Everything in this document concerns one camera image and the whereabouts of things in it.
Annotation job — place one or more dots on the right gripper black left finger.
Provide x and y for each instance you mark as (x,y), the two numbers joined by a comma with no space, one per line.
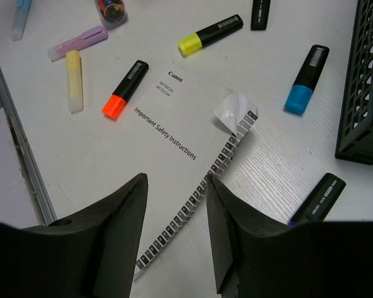
(91,253)

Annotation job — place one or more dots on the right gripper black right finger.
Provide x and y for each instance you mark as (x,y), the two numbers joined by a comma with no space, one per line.
(257,256)

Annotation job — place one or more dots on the pastel yellow highlighter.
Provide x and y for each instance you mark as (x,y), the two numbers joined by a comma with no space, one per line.
(74,81)

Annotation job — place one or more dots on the pastel purple highlighter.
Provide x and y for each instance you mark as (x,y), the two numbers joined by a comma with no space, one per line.
(84,40)

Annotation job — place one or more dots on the purple cap black highlighter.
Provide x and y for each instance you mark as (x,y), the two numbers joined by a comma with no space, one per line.
(319,201)

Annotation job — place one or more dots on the black mesh file organizer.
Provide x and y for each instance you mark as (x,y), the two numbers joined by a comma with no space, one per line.
(355,132)

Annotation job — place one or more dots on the Canon safety instructions booklet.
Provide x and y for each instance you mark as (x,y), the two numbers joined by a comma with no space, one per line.
(182,129)

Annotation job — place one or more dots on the orange cap black highlighter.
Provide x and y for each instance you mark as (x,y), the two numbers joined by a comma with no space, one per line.
(125,89)

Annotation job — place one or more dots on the blue cap black highlighter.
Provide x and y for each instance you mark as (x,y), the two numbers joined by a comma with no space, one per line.
(306,80)

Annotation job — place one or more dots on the yellow cap black highlighter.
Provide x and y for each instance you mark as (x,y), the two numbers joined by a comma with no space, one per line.
(210,35)

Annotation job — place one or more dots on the clear jar of colourful clips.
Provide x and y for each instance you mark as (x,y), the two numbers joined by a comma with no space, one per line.
(112,12)

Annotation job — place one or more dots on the pink cap black highlighter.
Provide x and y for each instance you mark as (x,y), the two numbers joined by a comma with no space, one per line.
(260,14)

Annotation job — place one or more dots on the pastel blue highlighter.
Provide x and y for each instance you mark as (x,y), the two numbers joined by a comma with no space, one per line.
(20,19)

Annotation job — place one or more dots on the aluminium front rail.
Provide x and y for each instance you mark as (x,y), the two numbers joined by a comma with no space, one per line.
(40,197)

